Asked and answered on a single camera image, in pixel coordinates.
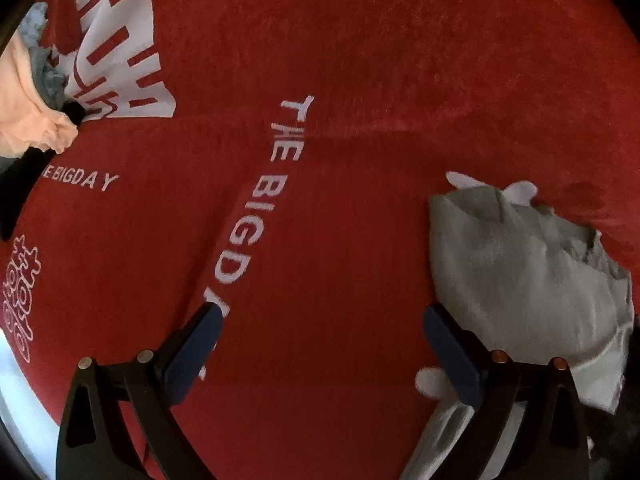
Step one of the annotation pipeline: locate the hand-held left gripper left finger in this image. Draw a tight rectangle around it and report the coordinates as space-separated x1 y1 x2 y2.
56 304 224 480

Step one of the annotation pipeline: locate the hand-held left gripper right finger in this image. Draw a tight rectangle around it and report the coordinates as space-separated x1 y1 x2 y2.
422 304 590 480

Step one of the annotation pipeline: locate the grey knitted garment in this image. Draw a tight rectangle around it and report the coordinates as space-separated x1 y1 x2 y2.
428 172 636 415

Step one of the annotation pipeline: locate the black cloth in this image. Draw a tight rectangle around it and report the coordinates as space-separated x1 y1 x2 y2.
0 102 86 242

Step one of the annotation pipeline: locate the blue-grey cloth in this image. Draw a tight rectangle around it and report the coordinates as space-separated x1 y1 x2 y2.
19 2 69 112

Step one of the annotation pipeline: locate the red printed blanket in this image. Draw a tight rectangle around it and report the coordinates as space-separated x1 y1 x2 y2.
0 0 640 480

